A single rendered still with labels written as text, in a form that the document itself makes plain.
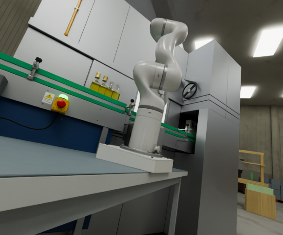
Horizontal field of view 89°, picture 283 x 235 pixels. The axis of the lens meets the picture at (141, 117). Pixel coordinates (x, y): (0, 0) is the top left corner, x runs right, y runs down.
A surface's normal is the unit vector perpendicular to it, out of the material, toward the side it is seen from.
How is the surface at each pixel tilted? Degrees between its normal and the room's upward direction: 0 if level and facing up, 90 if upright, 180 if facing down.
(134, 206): 90
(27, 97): 90
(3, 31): 90
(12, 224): 90
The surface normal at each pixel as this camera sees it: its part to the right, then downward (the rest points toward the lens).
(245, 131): -0.41, -0.32
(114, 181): 0.89, 0.07
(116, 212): 0.55, -0.11
